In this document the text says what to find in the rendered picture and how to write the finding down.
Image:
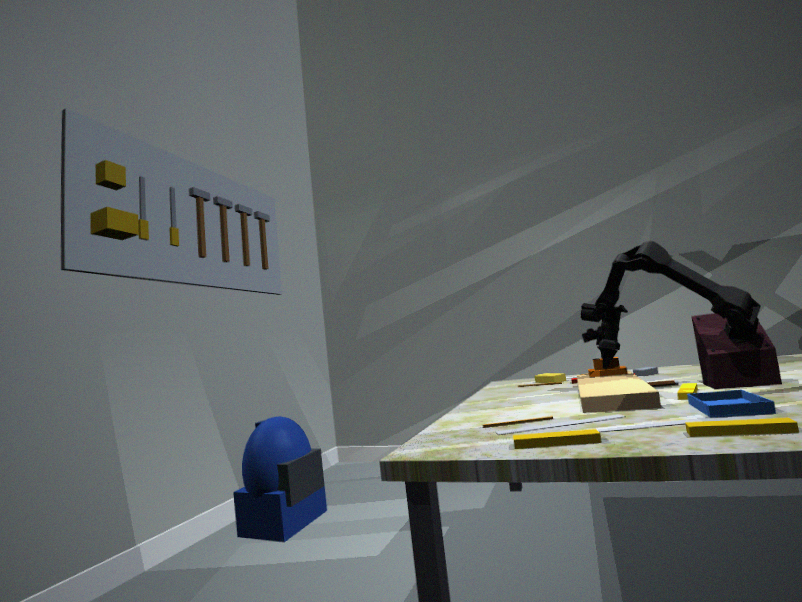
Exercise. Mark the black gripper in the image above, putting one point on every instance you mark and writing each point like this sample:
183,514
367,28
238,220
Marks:
609,345

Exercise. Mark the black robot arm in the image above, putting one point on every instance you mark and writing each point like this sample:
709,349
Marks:
736,305

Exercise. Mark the blue rectangular tray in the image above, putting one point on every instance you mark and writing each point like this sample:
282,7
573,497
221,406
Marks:
731,403

